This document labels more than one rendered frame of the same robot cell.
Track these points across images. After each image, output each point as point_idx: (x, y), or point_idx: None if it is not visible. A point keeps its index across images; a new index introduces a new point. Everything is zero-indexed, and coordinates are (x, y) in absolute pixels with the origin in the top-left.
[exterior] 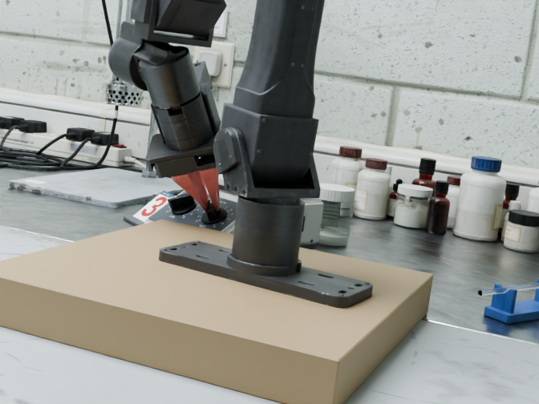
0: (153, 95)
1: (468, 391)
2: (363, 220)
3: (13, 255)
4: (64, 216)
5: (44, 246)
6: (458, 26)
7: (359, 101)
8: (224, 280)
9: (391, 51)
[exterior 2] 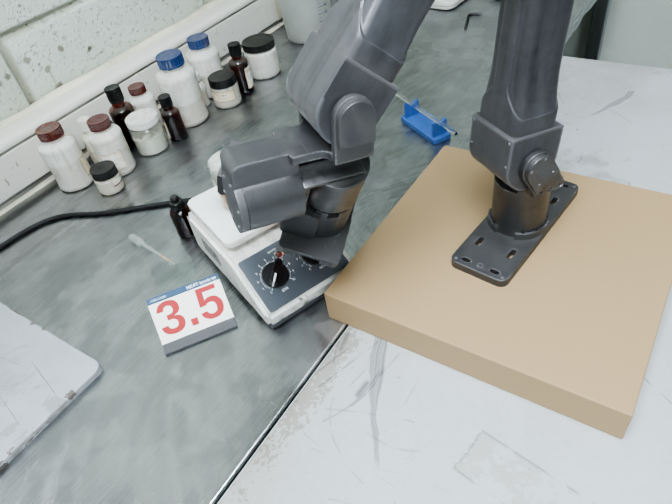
0: (348, 203)
1: (599, 171)
2: (137, 173)
3: (381, 439)
4: (164, 415)
5: (329, 416)
6: None
7: None
8: (543, 247)
9: None
